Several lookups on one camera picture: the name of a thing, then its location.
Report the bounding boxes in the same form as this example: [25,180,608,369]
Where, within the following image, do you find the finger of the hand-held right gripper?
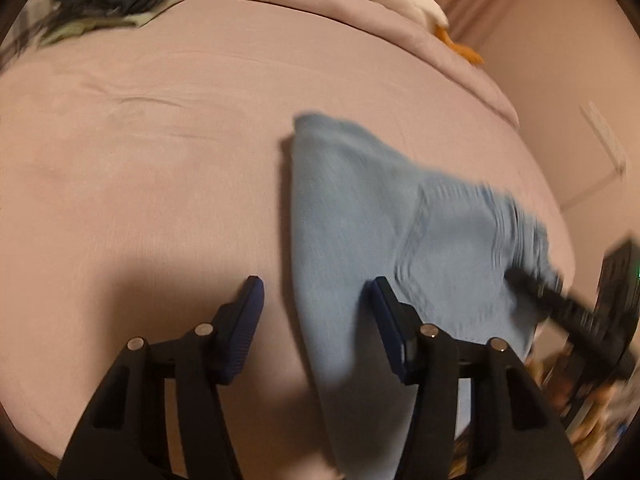
[504,267,603,333]

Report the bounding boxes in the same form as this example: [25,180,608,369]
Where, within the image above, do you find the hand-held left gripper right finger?
[369,276,584,480]

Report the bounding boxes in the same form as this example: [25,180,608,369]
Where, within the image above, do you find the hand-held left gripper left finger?
[57,275,266,480]

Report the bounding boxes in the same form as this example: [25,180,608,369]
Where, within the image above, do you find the light blue denim pants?
[289,111,567,480]

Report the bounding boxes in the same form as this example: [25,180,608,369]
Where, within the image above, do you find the pink bed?
[0,0,577,480]

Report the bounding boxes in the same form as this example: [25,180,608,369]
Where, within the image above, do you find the pink comforter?
[185,0,521,129]

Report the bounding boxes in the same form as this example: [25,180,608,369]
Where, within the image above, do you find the white wall power strip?
[579,102,629,177]

